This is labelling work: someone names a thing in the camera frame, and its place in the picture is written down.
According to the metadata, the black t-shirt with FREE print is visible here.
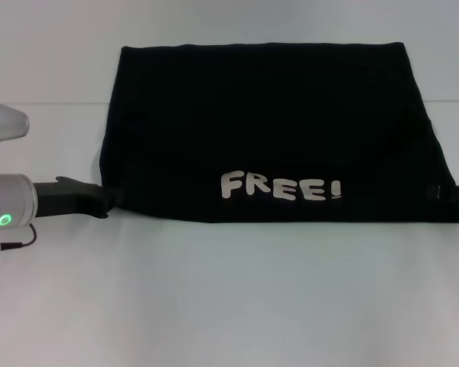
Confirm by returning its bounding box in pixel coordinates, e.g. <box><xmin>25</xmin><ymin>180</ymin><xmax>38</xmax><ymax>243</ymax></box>
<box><xmin>98</xmin><ymin>41</ymin><xmax>459</xmax><ymax>223</ymax></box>

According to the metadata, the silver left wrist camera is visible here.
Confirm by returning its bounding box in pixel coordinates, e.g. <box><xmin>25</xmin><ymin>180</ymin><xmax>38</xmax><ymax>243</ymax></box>
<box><xmin>0</xmin><ymin>98</ymin><xmax>30</xmax><ymax>154</ymax></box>

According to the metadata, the left gripper black cable with plug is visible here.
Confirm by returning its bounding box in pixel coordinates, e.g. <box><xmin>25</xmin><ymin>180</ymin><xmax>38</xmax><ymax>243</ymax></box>
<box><xmin>0</xmin><ymin>223</ymin><xmax>38</xmax><ymax>259</ymax></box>

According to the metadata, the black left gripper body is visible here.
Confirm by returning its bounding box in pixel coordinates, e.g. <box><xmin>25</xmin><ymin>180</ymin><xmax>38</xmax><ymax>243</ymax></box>
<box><xmin>34</xmin><ymin>175</ymin><xmax>112</xmax><ymax>219</ymax></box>

